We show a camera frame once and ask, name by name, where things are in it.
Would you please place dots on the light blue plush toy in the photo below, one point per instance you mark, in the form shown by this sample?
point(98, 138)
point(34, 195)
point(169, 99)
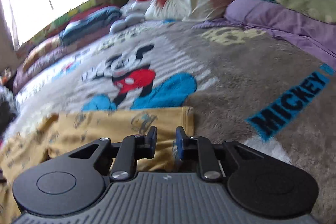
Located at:
point(123, 24)

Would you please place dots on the yellow printed shirt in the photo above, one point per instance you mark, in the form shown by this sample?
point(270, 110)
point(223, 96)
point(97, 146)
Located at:
point(105, 121)

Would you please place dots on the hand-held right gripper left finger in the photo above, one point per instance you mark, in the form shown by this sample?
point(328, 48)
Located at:
point(151, 138)

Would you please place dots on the colourful foam wall panel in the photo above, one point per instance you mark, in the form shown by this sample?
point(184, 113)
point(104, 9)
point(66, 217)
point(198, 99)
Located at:
point(78, 7)

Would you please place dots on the white crumpled sheet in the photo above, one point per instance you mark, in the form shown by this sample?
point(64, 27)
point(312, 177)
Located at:
point(134, 7)

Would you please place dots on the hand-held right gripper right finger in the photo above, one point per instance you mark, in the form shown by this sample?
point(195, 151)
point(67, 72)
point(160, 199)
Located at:
point(179, 141)

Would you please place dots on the purple pillow with green patch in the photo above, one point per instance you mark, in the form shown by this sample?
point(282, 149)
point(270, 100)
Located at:
point(275, 19)

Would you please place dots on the peach floral pillow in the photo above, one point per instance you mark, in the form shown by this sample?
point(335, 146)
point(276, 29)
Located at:
point(42, 50)

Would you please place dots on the dark red folded blanket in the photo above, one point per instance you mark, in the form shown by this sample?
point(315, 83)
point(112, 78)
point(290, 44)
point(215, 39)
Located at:
point(86, 12)

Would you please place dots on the blue folded blanket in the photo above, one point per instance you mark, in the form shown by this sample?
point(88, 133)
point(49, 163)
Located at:
point(89, 22)

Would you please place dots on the pale window curtain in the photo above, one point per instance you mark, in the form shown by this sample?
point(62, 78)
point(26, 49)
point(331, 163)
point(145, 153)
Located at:
point(8, 16)

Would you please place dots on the cartoon printed blanket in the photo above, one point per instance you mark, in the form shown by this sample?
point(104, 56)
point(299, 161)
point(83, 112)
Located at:
point(231, 98)

